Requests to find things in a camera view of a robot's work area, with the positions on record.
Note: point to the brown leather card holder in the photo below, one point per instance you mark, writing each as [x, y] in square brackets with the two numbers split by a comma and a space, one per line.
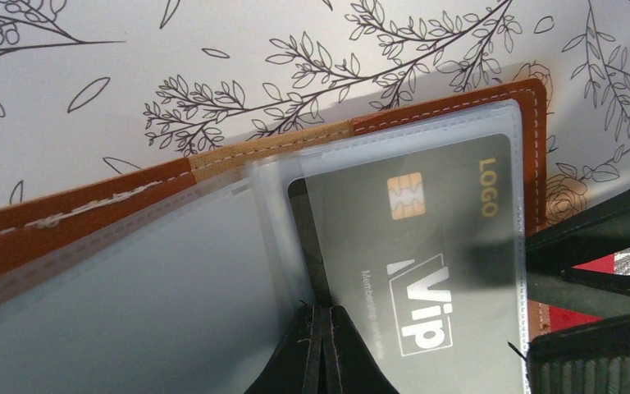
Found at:
[182, 278]

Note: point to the black VIP card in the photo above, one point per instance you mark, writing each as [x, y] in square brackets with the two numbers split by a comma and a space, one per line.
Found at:
[422, 250]

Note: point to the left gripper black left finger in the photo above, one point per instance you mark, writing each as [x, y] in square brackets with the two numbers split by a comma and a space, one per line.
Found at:
[294, 366]

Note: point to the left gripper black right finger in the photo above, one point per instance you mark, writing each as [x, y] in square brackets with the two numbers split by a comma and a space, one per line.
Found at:
[347, 364]

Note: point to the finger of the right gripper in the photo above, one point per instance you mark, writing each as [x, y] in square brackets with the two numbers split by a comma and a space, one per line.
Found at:
[553, 254]
[591, 358]

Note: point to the red card near holder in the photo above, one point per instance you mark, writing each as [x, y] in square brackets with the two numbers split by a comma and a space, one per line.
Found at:
[581, 303]

